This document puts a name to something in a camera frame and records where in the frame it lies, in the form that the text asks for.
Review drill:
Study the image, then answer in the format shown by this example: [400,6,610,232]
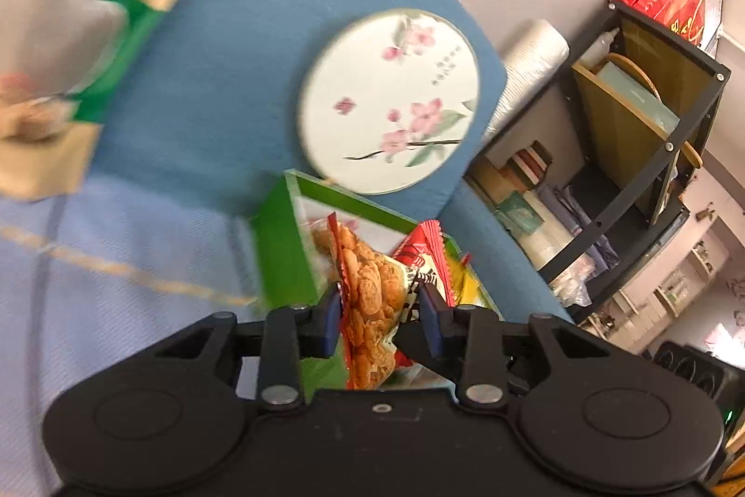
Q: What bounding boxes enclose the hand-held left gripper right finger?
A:
[394,283,611,409]

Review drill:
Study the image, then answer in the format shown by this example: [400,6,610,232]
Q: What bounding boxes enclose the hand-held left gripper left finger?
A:
[154,283,343,410]

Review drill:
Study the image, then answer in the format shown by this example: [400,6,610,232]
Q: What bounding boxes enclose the clear red-edged cracker packet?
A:
[307,213,421,392]

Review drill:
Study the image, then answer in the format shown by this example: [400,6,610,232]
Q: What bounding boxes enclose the yellow snack bag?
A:
[448,251,485,307]

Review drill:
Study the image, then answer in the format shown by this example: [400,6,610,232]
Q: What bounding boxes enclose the red lion snack packet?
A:
[391,219,459,310]

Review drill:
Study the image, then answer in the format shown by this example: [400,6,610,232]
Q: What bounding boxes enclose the green cardboard box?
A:
[251,169,506,393]

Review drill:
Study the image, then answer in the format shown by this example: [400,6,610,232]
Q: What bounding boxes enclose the green cartons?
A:
[496,190,547,237]

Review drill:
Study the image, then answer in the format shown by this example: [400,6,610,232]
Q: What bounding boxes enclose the purple plastic bags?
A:
[535,183,615,271]

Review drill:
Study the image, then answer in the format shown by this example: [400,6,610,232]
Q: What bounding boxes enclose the light blue checked blanket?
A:
[0,177,274,497]

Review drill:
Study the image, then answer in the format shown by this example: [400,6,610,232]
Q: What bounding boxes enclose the round floral fan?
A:
[296,7,482,197]

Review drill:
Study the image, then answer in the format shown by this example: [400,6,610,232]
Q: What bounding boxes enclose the white storage rack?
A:
[582,235,731,355]

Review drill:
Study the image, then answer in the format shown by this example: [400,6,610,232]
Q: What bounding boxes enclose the black device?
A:
[650,339,745,419]

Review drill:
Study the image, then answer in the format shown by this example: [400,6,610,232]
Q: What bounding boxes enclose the silver foil roll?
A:
[482,18,571,144]

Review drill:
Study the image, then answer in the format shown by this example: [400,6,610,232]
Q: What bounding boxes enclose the blue fabric sofa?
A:
[75,0,574,326]

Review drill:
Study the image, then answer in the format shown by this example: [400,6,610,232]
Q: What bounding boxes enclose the pale green board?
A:
[596,60,681,136]

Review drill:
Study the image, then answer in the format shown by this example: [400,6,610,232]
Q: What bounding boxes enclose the wooden hoop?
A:
[602,53,704,167]

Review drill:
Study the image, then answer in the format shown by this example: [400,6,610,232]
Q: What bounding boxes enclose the white squeeze bottle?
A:
[578,27,623,68]

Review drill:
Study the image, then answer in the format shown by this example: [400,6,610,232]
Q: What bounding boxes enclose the black metal shelf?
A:
[462,0,732,310]

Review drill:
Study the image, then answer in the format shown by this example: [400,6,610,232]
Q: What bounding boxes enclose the beige green grain pouch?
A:
[0,0,276,200]

